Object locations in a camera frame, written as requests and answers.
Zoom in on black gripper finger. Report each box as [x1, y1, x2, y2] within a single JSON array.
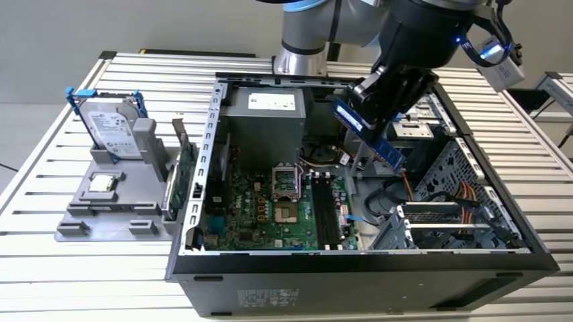
[[351, 72, 396, 131], [380, 66, 442, 134]]

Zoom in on blue RAM stick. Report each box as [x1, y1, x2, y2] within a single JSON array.
[[327, 95, 408, 166]]

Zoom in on black RAM slot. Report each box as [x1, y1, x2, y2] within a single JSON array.
[[311, 171, 327, 251], [322, 171, 341, 251], [317, 171, 334, 251]]

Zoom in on silver drive cage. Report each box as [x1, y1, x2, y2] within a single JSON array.
[[346, 90, 458, 177]]

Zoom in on black round cooler fan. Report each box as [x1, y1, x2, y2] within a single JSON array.
[[306, 143, 343, 164]]

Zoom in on grey power supply unit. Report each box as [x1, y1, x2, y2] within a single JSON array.
[[222, 86, 309, 165]]

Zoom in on metal socket cover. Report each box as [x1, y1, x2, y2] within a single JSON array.
[[271, 162, 301, 202]]

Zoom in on CPU socket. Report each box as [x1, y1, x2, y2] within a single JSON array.
[[273, 201, 301, 225]]

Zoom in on black bar with yellow end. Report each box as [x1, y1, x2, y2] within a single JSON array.
[[138, 48, 257, 58]]

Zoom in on perforated metal disk bay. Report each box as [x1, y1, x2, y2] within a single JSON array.
[[369, 136, 534, 252]]

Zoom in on green motherboard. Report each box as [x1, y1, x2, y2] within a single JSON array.
[[203, 167, 362, 252]]

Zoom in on green graphics card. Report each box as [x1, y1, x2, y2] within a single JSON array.
[[160, 117, 201, 222]]

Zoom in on black open PC case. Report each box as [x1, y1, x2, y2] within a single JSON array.
[[164, 72, 561, 318]]

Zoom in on grey parts rack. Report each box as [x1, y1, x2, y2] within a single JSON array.
[[54, 117, 181, 242]]

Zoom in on hard disk in blue carrier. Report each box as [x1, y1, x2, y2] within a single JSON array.
[[64, 86, 151, 162]]

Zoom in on silver CPU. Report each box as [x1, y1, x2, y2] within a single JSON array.
[[87, 174, 120, 193]]

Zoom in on thin black camera cable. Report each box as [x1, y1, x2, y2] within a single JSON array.
[[458, 0, 528, 68]]

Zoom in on silver camera with blue light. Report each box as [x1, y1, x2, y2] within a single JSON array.
[[476, 37, 525, 92]]

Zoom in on black cable loop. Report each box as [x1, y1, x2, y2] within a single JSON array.
[[365, 182, 404, 226]]

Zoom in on aluminium frame table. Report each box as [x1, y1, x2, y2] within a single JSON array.
[[530, 70, 573, 122]]

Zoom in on orange yellow power wires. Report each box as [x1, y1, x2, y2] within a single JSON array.
[[453, 180, 485, 235]]

